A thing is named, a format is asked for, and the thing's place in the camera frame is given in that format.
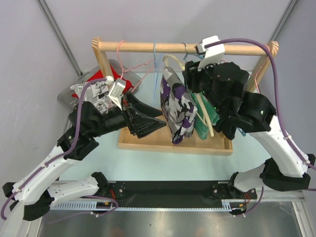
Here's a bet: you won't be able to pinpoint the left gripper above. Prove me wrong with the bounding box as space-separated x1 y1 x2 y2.
89 91 166 138

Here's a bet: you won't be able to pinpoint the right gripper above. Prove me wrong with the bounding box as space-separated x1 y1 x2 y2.
181 55 226 116

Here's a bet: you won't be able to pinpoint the light blue wire hanger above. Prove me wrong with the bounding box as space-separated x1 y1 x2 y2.
152 41 161 105

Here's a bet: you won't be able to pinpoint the pink wire hanger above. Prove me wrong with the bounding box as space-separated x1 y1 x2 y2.
251 56 269 94
116 40 156 93

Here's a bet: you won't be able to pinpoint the black white print trousers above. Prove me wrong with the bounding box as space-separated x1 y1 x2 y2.
83 81 117 115

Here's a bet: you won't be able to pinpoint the red trousers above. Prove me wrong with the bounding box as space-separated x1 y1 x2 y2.
83 60 140 92

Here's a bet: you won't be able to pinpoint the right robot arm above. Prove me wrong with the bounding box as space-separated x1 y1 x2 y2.
182 61 316 198

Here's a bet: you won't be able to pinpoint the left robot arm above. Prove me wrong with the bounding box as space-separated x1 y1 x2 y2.
2 93 166 221

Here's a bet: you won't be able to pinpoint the cream wooden hanger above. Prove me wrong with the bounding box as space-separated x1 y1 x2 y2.
161 54 215 138

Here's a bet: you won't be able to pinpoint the blue plastic hanger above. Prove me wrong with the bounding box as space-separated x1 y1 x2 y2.
182 54 203 65

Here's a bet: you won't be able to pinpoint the purple camouflage trousers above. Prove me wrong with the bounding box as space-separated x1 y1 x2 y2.
160 66 198 145

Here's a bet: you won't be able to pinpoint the green tie-dye trousers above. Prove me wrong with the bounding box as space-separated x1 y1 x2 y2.
190 92 220 140

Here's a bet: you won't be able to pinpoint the clear plastic bin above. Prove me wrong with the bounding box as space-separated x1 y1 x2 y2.
57 66 141 111

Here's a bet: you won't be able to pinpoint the wooden clothes rack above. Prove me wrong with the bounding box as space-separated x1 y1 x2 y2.
91 37 270 156

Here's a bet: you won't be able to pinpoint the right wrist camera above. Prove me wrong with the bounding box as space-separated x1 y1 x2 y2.
195 36 225 71

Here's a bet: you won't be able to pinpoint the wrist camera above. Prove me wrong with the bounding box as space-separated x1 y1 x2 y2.
195 36 225 71
105 76 126 111

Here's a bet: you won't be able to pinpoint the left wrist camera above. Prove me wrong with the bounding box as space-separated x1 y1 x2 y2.
105 76 126 111

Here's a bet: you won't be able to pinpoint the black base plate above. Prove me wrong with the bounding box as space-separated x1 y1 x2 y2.
109 181 257 209

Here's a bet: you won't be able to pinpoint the aluminium rail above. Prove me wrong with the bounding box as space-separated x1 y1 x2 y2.
46 180 306 213

